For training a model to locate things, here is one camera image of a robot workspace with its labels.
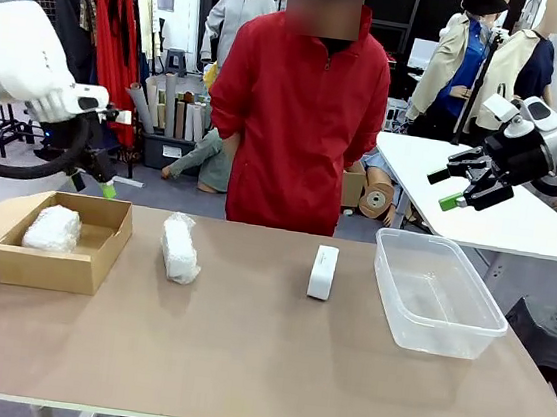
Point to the black metal stand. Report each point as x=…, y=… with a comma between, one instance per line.
x=13, y=130

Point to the tall grey paper roll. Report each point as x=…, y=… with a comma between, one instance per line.
x=170, y=105

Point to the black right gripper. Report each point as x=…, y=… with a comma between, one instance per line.
x=523, y=156

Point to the red hanging dress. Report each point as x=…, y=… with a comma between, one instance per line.
x=118, y=49

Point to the cream paper roll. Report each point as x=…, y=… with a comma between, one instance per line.
x=153, y=101

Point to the brown paper roll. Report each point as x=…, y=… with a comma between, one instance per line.
x=179, y=119

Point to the clear plastic container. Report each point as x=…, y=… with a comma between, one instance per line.
x=445, y=333

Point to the open brown cardboard box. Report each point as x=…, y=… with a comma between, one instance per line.
x=45, y=267

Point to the mannequin in beige coat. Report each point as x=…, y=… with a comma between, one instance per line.
x=457, y=73

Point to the black hanging garment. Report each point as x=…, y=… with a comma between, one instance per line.
x=73, y=19

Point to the black bucket hat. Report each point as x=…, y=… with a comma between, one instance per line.
x=485, y=3

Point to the small brown cardboard box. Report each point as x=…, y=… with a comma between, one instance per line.
x=354, y=187

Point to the slim bubble-wrapped clock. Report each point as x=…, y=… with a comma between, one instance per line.
x=179, y=250

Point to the white work table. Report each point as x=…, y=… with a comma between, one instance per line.
x=508, y=224

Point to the leaning grey paper roll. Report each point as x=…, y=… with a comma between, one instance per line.
x=141, y=110

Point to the large bubble-wrapped clock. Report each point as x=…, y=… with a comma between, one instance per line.
x=52, y=229

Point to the person in red jacket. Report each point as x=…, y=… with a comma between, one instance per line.
x=298, y=120

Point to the black plastic stool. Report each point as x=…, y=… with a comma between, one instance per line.
x=554, y=330

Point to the small grey stool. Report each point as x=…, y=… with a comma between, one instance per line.
x=176, y=61

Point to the black tripod pole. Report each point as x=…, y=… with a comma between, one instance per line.
x=476, y=85

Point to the brown cardboard spool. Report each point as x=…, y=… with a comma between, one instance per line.
x=377, y=199

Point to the grey storage bin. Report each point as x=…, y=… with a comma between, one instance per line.
x=164, y=152

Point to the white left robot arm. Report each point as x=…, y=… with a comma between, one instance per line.
x=19, y=53

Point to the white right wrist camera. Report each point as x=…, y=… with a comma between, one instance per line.
x=500, y=107

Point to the person's right forearm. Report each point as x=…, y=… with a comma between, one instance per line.
x=230, y=142

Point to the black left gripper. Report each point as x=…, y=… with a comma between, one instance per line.
x=96, y=162

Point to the mannequin in cream vest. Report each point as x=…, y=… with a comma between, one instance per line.
x=532, y=61

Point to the mannequin in green clothes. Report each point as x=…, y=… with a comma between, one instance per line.
x=213, y=161

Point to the white paper roll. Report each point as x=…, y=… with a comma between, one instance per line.
x=199, y=121
x=189, y=123

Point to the small white box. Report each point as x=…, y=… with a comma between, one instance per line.
x=323, y=274

